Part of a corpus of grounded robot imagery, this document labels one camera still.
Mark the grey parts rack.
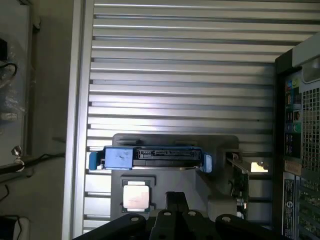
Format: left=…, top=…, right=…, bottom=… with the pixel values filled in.
left=109, top=133, right=247, bottom=240

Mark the thin black looped cable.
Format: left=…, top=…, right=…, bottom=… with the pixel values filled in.
left=0, top=61, right=19, bottom=87

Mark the black open PC case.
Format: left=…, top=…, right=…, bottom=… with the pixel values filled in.
left=273, top=32, right=320, bottom=240

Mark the hard disk in blue caddy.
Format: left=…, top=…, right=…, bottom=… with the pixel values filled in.
left=88, top=145, right=214, bottom=174

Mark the aluminium table frame rail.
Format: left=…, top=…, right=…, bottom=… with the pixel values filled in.
left=61, top=0, right=95, bottom=240

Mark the silver metal bolt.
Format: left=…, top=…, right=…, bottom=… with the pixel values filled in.
left=10, top=145, right=25, bottom=166

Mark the silver CPU chip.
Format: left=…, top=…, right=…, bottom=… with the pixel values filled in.
left=122, top=184, right=152, bottom=214

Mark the green graphics card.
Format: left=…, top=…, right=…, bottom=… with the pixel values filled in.
left=225, top=151, right=251, bottom=221

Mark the clear plastic bag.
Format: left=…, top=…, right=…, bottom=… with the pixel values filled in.
left=0, top=37, right=28, bottom=123

